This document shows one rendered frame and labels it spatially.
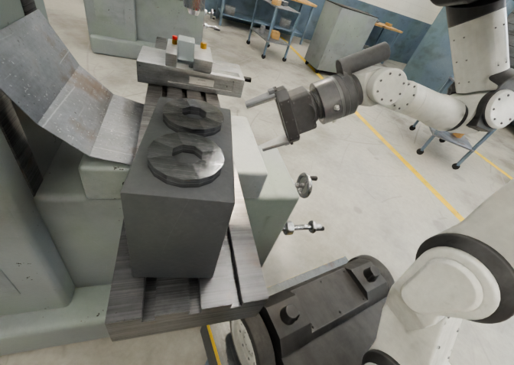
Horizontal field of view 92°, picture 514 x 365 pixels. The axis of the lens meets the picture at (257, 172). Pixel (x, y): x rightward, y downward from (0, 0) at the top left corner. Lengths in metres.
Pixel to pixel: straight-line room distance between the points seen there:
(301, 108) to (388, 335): 0.54
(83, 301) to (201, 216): 0.98
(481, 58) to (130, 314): 0.77
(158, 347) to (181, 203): 1.11
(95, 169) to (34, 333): 0.71
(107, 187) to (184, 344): 0.84
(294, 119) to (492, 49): 0.41
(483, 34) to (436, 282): 0.48
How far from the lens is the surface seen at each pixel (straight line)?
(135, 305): 0.42
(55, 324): 1.24
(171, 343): 1.36
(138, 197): 0.28
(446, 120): 0.67
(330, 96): 0.51
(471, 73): 0.72
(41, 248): 0.94
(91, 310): 1.23
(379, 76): 0.52
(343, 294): 0.94
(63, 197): 0.84
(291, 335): 0.79
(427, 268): 0.54
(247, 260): 0.46
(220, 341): 0.96
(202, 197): 0.28
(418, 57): 6.65
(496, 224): 0.53
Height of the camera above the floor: 1.32
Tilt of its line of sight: 39 degrees down
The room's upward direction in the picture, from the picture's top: 19 degrees clockwise
